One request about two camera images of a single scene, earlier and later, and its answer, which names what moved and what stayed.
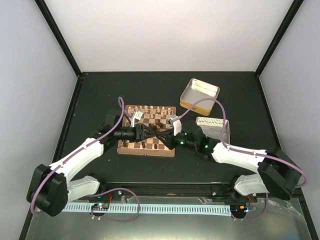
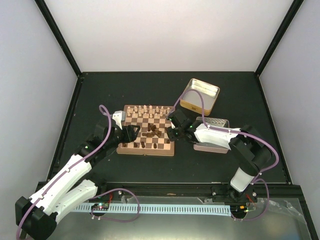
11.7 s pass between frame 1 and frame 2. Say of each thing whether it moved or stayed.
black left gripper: moved
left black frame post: stayed
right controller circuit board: stayed
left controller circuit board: stayed
